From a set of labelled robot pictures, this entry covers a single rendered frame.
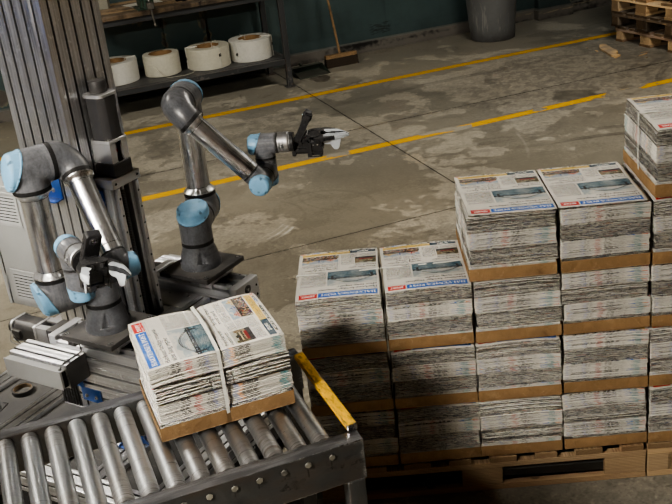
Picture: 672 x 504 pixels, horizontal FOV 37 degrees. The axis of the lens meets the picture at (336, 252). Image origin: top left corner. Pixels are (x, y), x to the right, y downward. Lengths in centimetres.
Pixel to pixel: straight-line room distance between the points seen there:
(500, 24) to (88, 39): 723
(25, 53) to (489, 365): 182
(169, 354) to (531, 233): 125
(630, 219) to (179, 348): 149
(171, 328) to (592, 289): 140
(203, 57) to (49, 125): 582
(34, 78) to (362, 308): 128
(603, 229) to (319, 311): 95
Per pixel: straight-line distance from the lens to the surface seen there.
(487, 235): 321
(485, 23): 1021
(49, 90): 331
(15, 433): 294
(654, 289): 341
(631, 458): 374
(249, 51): 922
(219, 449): 265
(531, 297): 333
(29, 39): 332
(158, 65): 913
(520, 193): 333
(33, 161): 306
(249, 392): 271
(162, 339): 272
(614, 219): 327
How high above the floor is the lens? 228
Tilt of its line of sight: 24 degrees down
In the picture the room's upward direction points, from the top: 7 degrees counter-clockwise
